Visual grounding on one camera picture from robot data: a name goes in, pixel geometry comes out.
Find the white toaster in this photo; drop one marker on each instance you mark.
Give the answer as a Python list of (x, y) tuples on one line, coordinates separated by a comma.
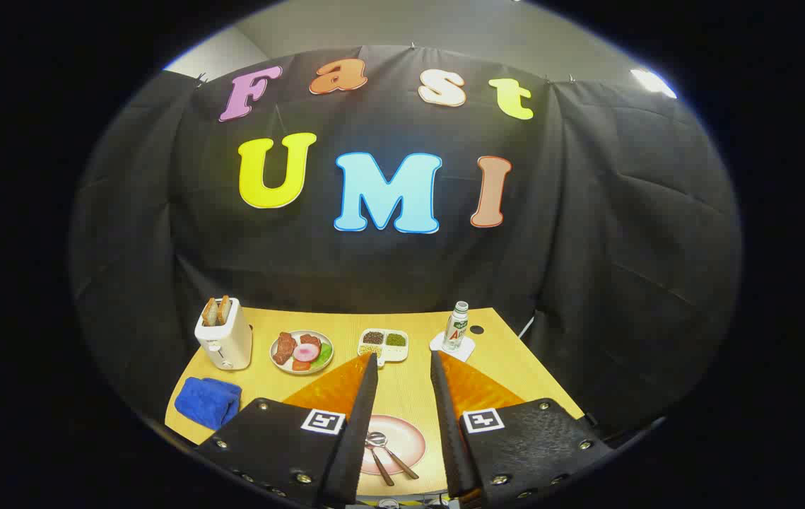
[(229, 343)]

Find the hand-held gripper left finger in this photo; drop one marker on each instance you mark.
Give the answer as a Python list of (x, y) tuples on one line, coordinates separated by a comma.
[(356, 431)]

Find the small brown meat piece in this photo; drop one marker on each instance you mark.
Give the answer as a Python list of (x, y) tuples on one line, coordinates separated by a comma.
[(310, 340)]

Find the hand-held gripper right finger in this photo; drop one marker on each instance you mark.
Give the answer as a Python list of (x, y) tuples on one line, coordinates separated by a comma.
[(448, 424)]

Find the pink round ham slice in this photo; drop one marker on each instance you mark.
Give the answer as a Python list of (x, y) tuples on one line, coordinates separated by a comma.
[(305, 353)]

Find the orange carrot slice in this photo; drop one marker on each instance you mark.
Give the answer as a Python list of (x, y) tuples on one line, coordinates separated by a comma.
[(301, 365)]

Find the green vegetable leaf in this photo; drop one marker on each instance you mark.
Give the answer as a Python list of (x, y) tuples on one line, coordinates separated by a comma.
[(324, 353)]

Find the white square coaster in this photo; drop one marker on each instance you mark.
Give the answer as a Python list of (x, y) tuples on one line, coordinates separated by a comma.
[(464, 350)]

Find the pink round plate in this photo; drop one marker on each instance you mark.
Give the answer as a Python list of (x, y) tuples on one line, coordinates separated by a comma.
[(408, 433)]

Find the large brown meat piece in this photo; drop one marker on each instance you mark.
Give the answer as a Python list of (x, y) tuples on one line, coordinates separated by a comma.
[(284, 348)]

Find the white divided grain dish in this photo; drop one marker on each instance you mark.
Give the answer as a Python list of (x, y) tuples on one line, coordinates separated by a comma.
[(382, 346)]

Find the white round food plate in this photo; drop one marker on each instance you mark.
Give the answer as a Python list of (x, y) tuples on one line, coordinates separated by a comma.
[(278, 362)]

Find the white drink bottle green label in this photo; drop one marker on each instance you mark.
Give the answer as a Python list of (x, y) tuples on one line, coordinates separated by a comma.
[(456, 329)]

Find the blue folded towel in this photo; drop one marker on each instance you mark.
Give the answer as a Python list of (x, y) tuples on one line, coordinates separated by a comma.
[(208, 403)]

